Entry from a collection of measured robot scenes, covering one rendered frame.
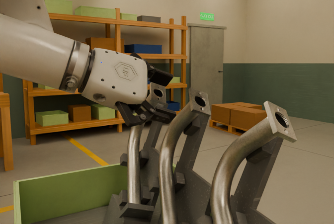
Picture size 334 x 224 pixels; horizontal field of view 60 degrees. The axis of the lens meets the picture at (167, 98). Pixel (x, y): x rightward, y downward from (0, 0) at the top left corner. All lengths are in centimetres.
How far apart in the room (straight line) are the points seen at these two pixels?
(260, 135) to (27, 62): 35
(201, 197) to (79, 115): 465
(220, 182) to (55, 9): 467
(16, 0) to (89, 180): 51
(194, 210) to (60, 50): 35
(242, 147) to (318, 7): 679
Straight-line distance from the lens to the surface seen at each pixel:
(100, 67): 48
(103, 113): 524
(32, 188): 84
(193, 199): 56
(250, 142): 45
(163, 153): 60
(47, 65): 46
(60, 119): 501
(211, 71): 724
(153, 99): 67
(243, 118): 508
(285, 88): 746
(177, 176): 59
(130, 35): 604
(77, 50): 47
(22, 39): 46
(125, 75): 49
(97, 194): 88
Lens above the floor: 125
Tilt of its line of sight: 7 degrees down
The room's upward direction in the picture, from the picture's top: straight up
